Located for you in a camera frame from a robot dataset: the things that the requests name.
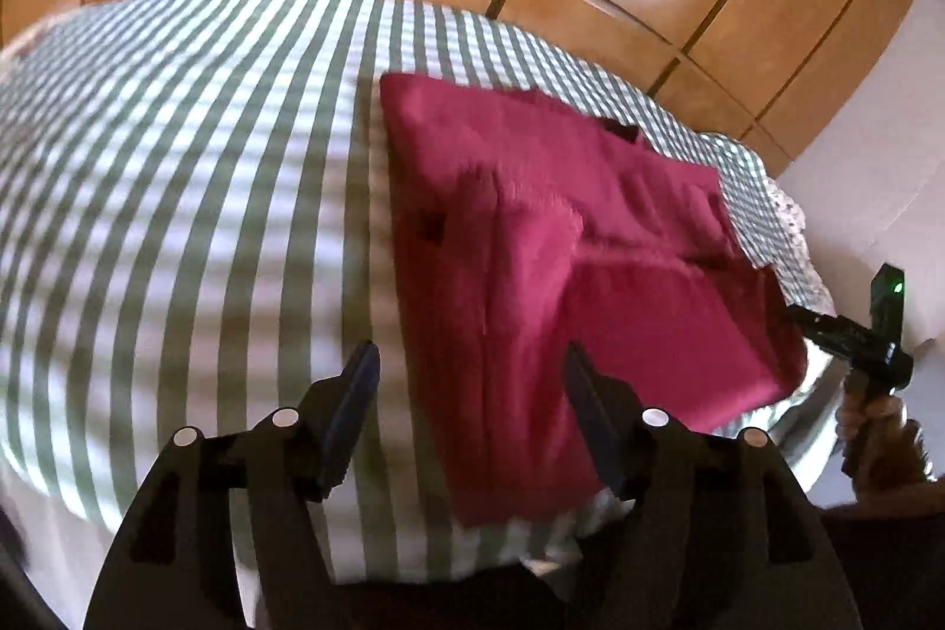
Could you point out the green white checkered bedspread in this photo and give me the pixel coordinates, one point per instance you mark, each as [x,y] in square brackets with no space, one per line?
[195,227]

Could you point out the floral bed sheet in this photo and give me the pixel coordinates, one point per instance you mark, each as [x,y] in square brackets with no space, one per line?
[809,289]

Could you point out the right hand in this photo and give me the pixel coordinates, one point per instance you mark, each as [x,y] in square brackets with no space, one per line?
[883,448]

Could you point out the dark red garment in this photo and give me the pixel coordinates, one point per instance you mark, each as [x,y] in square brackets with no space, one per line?
[521,227]

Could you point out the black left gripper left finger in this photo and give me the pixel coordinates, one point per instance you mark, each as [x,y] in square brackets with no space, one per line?
[173,563]

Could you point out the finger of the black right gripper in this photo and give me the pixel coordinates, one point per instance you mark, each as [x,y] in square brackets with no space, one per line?
[826,331]

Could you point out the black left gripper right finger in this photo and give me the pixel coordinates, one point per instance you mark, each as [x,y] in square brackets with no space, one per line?
[719,533]

